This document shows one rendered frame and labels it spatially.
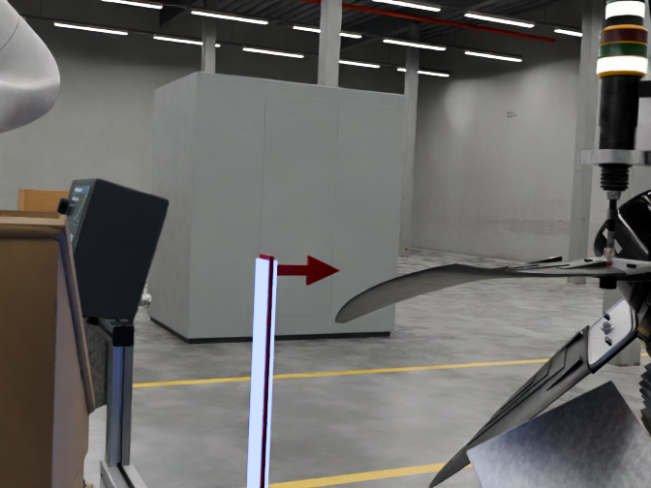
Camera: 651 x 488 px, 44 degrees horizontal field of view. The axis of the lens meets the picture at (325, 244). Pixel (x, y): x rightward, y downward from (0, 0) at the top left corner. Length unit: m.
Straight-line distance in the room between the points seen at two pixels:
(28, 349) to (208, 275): 6.15
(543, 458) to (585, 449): 0.04
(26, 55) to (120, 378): 0.45
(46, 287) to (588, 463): 0.48
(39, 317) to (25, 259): 0.05
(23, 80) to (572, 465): 0.68
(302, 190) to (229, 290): 1.09
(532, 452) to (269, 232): 6.23
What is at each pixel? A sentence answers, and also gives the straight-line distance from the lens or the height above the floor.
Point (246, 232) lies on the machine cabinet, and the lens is 6.86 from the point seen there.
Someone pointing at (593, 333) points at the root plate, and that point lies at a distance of 0.94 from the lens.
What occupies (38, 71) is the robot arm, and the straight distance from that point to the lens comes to 0.98.
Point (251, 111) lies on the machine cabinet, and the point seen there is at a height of 1.96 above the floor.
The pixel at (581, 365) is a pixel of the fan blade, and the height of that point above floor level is 1.08.
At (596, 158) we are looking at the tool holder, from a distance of 0.79.
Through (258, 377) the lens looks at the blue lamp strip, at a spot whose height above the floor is 1.10.
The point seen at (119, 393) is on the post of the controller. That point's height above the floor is 0.96.
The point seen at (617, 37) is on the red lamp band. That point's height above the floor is 1.40.
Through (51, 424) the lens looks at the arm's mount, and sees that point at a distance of 0.67.
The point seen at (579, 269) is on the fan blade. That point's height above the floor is 1.19.
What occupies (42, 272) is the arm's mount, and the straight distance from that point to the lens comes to 0.65.
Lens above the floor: 1.23
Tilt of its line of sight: 3 degrees down
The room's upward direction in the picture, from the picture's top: 3 degrees clockwise
